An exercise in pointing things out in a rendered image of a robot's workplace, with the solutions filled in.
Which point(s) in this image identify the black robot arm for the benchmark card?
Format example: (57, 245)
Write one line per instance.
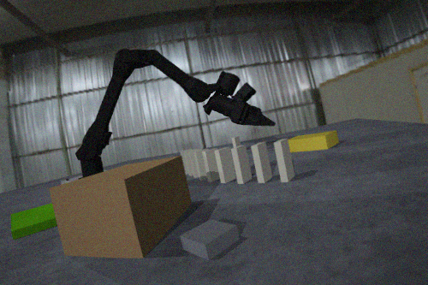
(97, 136)

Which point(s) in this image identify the green rectangular block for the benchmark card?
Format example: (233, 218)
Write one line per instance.
(31, 221)

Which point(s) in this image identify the brown rectangular block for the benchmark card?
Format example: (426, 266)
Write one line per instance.
(122, 212)

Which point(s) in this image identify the yellow block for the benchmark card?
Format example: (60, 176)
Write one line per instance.
(313, 142)

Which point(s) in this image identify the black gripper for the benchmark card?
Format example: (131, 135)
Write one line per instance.
(245, 114)

